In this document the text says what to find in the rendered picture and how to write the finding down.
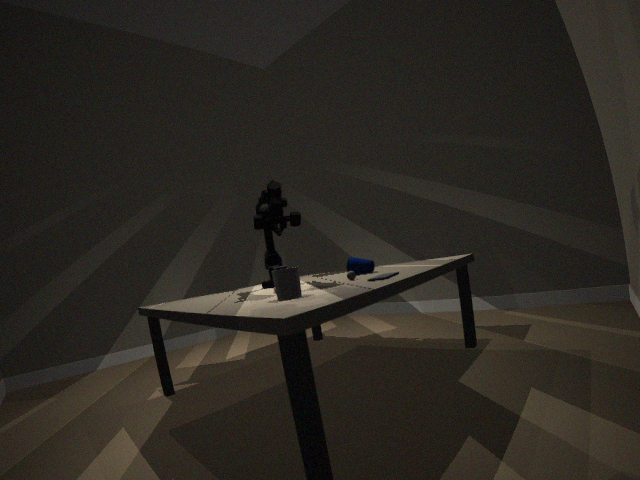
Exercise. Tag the blue cup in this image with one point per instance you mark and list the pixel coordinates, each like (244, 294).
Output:
(360, 266)

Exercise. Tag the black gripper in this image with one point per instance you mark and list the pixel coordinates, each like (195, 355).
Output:
(276, 217)

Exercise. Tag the dark grey cup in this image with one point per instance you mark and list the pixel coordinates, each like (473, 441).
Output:
(287, 283)

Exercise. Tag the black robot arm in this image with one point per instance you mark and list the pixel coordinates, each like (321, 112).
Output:
(272, 196)

